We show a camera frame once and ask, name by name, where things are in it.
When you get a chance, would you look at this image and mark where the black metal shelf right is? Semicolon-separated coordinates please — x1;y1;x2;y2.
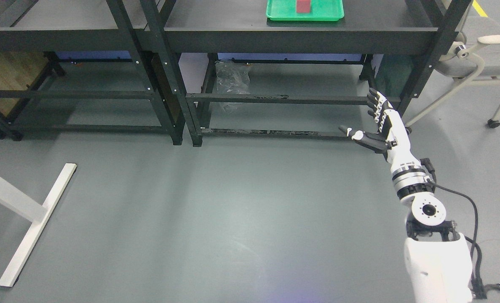
140;0;471;146

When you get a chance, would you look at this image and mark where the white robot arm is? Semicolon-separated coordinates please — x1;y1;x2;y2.
391;161;473;303

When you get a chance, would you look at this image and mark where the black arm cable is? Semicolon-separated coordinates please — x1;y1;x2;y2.
421;158;500;300

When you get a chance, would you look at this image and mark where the white table leg base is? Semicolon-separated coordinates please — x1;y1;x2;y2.
0;163;78;288

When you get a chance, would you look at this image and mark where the pink foam block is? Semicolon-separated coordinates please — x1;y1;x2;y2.
296;0;312;14

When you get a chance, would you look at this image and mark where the black metal shelf left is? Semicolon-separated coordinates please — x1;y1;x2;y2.
0;0;185;145

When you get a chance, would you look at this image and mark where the green plastic tray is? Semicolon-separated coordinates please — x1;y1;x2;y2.
266;0;345;21

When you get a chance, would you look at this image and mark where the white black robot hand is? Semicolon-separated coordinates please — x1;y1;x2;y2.
339;88;421;173

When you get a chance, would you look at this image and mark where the grey office chair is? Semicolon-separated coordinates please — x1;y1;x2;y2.
405;10;500;132

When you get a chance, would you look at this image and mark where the clear plastic bag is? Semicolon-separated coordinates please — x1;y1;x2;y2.
214;60;251;95

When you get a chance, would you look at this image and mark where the black metal shelf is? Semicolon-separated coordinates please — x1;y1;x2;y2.
140;0;471;146
0;0;185;145

